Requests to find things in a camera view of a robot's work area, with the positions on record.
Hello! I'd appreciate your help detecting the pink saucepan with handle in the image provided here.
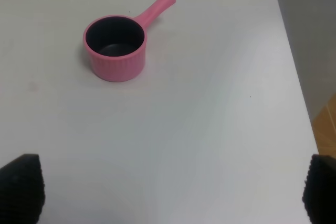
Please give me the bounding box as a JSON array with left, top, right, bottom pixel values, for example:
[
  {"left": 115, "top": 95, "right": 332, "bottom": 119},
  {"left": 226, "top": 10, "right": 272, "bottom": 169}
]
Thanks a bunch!
[{"left": 83, "top": 0, "right": 176, "bottom": 82}]

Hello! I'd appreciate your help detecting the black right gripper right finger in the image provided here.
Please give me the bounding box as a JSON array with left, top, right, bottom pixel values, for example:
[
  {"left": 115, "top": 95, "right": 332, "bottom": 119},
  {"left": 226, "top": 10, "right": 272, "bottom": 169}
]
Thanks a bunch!
[{"left": 302, "top": 154, "right": 335, "bottom": 224}]

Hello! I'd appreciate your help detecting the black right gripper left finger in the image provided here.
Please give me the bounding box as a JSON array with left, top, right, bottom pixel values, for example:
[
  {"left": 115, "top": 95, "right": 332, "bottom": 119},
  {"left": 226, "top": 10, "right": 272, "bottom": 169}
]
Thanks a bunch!
[{"left": 1, "top": 154, "right": 46, "bottom": 224}]

